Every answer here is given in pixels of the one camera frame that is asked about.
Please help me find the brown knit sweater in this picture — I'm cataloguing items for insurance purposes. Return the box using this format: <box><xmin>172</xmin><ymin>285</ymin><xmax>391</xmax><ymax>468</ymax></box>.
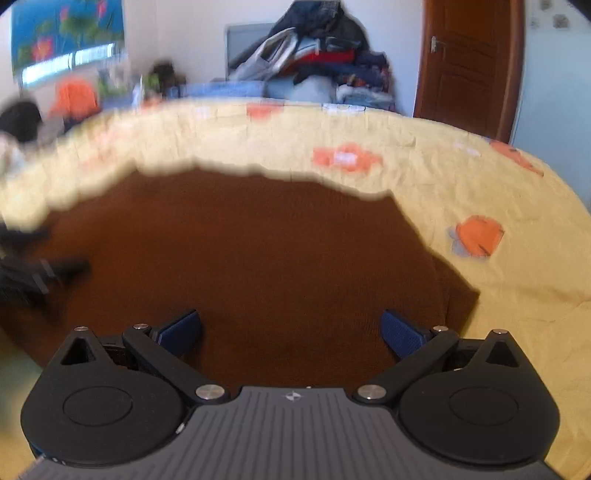
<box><xmin>1</xmin><ymin>170</ymin><xmax>479</xmax><ymax>390</ymax></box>

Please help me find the pile of mixed clothes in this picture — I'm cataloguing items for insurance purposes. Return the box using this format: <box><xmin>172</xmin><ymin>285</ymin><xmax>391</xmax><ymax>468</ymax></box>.
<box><xmin>228</xmin><ymin>1</ymin><xmax>398</xmax><ymax>112</ymax></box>

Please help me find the black garment on left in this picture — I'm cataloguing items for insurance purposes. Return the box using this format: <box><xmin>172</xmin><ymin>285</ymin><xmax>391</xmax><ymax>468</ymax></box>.
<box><xmin>0</xmin><ymin>100</ymin><xmax>42</xmax><ymax>143</ymax></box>

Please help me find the yellow floral bed sheet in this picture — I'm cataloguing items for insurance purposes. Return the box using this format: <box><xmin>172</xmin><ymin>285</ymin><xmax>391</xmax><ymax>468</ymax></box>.
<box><xmin>1</xmin><ymin>99</ymin><xmax>590</xmax><ymax>479</ymax></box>

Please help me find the orange bag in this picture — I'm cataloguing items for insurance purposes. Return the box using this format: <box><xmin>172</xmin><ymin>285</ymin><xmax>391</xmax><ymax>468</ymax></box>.
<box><xmin>49</xmin><ymin>78</ymin><xmax>101</xmax><ymax>120</ymax></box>

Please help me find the blue fabric box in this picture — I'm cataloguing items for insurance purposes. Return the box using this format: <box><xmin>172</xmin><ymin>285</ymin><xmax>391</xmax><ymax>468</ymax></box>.
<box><xmin>164</xmin><ymin>81</ymin><xmax>266</xmax><ymax>99</ymax></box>

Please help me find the grey framed board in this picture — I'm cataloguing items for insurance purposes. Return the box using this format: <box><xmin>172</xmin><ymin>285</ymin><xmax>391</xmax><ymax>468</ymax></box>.
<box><xmin>224</xmin><ymin>23</ymin><xmax>273</xmax><ymax>77</ymax></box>

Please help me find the brown wooden door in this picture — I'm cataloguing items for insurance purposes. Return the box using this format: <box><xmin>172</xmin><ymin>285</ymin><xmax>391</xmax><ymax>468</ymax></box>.
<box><xmin>414</xmin><ymin>0</ymin><xmax>525</xmax><ymax>143</ymax></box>

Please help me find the blue floral wall poster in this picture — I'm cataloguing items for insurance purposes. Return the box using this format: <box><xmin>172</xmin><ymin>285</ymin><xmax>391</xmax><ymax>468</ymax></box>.
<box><xmin>9</xmin><ymin>0</ymin><xmax>125</xmax><ymax>86</ymax></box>

